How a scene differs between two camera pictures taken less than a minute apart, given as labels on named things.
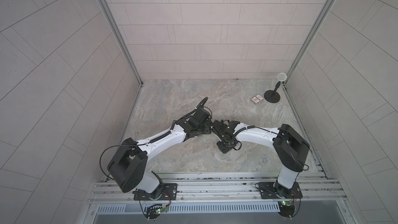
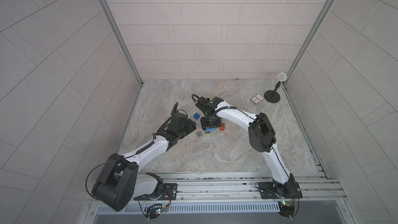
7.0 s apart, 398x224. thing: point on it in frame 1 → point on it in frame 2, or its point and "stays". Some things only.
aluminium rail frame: (218, 187) stays
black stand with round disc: (273, 96) stays
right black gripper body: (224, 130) → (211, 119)
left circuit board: (154, 211) stays
